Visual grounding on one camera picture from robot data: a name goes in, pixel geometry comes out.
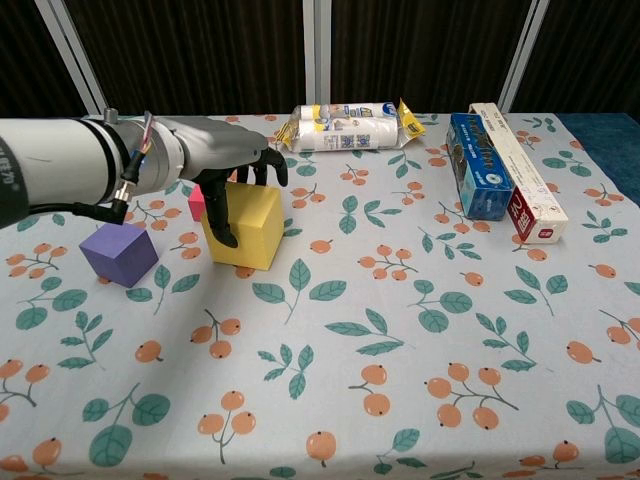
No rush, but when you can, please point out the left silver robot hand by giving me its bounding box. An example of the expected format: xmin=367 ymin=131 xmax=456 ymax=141
xmin=172 ymin=117 xmax=290 ymax=248

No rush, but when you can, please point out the small red cube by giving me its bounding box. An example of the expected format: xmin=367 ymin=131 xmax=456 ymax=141
xmin=188 ymin=183 xmax=205 ymax=222

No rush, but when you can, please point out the large yellow cube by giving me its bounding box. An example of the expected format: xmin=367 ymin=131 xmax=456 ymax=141
xmin=199 ymin=180 xmax=285 ymax=272

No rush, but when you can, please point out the medium purple cube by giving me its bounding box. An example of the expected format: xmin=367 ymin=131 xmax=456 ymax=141
xmin=78 ymin=222 xmax=160 ymax=289

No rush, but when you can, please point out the dark ribbed partition panel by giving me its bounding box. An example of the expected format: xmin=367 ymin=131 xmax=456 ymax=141
xmin=64 ymin=0 xmax=307 ymax=120
xmin=0 ymin=0 xmax=89 ymax=121
xmin=329 ymin=0 xmax=531 ymax=114
xmin=512 ymin=0 xmax=640 ymax=115

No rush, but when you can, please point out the white plastic bag roll pack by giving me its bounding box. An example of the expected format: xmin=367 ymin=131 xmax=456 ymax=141
xmin=273 ymin=97 xmax=427 ymax=154

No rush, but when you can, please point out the floral printed tablecloth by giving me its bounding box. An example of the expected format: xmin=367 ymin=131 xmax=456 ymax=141
xmin=0 ymin=113 xmax=640 ymax=480

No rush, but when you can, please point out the blue cling film box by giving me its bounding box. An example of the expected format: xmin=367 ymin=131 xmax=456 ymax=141
xmin=445 ymin=112 xmax=516 ymax=221

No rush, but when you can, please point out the long white foil box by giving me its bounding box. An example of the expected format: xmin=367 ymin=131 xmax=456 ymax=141
xmin=468 ymin=102 xmax=570 ymax=245

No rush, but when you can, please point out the white partition post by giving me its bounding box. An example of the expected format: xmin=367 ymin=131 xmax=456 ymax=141
xmin=498 ymin=0 xmax=551 ymax=114
xmin=302 ymin=0 xmax=333 ymax=114
xmin=37 ymin=0 xmax=111 ymax=119

